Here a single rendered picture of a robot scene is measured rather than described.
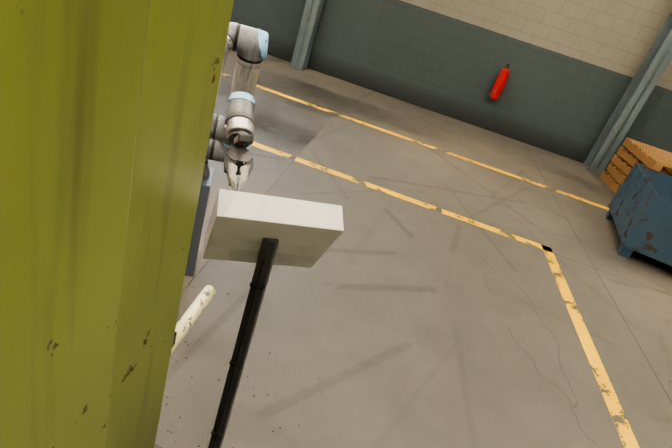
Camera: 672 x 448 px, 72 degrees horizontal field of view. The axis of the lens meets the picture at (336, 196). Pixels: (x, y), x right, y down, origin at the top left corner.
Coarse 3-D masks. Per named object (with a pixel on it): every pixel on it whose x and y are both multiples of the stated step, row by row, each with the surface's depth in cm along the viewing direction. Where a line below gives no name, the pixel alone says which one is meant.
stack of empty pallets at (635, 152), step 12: (624, 144) 707; (636, 144) 684; (624, 156) 692; (636, 156) 658; (648, 156) 627; (660, 156) 649; (612, 168) 710; (624, 168) 680; (660, 168) 603; (612, 180) 695
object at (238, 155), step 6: (234, 132) 147; (240, 132) 147; (246, 132) 148; (228, 138) 149; (228, 150) 143; (234, 150) 144; (240, 150) 144; (246, 150) 145; (228, 156) 142; (234, 156) 143; (240, 156) 143; (246, 156) 144; (234, 162) 142; (240, 162) 143
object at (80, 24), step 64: (0, 0) 26; (64, 0) 31; (128, 0) 37; (0, 64) 28; (64, 64) 33; (128, 64) 40; (0, 128) 29; (64, 128) 35; (128, 128) 44; (0, 192) 31; (64, 192) 38; (128, 192) 48; (0, 256) 33; (64, 256) 41; (0, 320) 36; (64, 320) 45; (0, 384) 38; (64, 384) 49
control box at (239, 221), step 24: (240, 192) 120; (216, 216) 115; (240, 216) 117; (264, 216) 119; (288, 216) 122; (312, 216) 124; (336, 216) 127; (216, 240) 126; (240, 240) 127; (288, 240) 129; (312, 240) 130; (288, 264) 144; (312, 264) 145
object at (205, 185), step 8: (208, 184) 240; (200, 192) 240; (208, 192) 240; (200, 200) 242; (200, 208) 244; (200, 216) 246; (200, 224) 249; (192, 232) 251; (200, 232) 251; (192, 240) 253; (192, 248) 256; (192, 256) 258; (192, 264) 261; (192, 272) 263
